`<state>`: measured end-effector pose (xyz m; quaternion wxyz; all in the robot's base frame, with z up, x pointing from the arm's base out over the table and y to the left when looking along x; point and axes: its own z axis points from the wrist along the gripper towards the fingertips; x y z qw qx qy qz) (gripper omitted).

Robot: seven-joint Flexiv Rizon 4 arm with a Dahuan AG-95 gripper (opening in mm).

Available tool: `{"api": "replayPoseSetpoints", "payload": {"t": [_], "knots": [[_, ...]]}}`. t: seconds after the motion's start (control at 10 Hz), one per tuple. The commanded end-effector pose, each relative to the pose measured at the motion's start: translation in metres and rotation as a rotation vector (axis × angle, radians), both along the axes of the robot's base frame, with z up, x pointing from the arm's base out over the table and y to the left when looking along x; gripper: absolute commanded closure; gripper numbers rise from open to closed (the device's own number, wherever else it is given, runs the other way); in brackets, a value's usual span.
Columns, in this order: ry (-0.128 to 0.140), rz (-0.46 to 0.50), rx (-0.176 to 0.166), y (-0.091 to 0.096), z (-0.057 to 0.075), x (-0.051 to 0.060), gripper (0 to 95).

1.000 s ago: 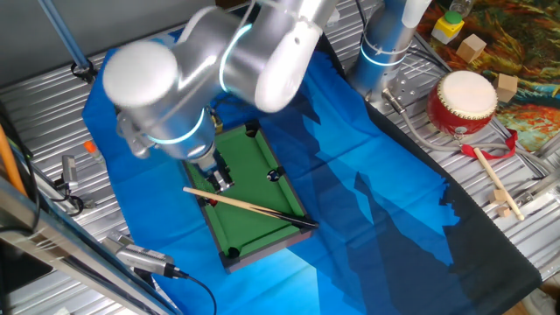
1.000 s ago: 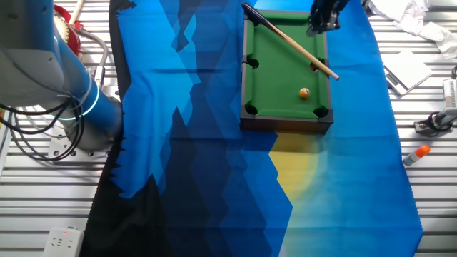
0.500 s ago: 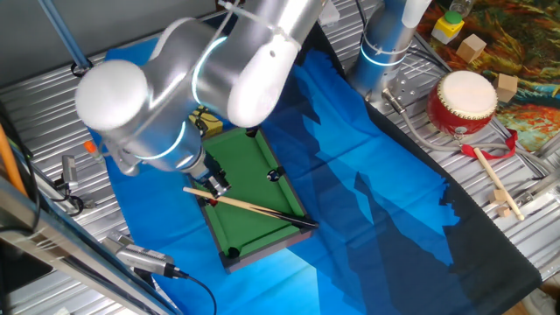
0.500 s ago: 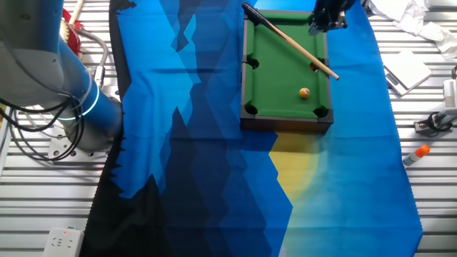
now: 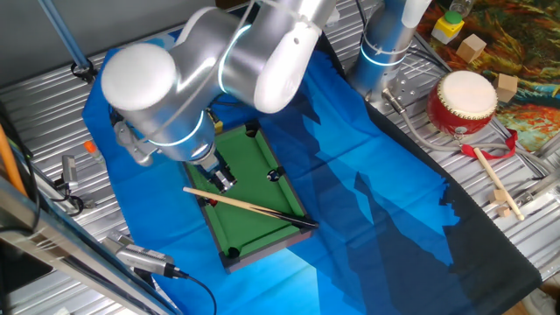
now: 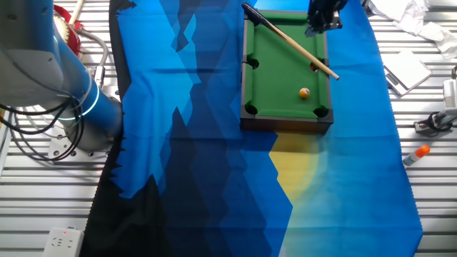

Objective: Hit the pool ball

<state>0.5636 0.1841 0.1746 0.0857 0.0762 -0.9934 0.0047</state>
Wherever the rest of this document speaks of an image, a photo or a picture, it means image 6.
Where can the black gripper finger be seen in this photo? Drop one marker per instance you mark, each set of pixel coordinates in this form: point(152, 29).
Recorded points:
point(311, 30)
point(332, 21)

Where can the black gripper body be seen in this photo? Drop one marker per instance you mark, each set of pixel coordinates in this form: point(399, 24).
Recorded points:
point(325, 9)

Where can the wooden pool cue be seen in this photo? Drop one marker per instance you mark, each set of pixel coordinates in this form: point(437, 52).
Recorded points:
point(292, 43)

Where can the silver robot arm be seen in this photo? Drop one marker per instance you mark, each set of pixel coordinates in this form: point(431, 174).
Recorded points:
point(32, 71)

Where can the red solid pool ball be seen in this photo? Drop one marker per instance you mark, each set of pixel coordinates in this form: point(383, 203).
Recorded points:
point(314, 67)

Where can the yellow striped nine ball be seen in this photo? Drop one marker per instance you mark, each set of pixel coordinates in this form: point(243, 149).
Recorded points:
point(304, 93)

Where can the mini green pool table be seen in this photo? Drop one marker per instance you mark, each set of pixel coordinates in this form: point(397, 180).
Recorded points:
point(275, 89)

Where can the crumpled white paper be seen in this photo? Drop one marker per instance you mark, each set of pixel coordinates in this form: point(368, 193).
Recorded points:
point(410, 16)

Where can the white digital scale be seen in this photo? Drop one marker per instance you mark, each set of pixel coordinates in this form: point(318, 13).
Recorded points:
point(407, 71)

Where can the blue mountain print cloth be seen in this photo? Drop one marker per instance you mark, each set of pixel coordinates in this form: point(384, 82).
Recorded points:
point(214, 160)

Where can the wooden drumstick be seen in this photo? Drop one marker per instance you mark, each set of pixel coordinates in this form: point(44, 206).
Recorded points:
point(76, 10)

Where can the white power strip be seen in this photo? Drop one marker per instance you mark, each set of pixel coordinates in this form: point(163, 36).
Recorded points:
point(63, 242)

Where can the silver ribbed camera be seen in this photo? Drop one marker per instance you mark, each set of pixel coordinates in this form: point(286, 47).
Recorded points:
point(450, 96)

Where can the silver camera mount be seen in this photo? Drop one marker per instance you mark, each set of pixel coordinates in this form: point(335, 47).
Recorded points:
point(425, 128)

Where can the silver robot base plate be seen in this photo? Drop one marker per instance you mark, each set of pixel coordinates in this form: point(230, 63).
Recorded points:
point(57, 148)

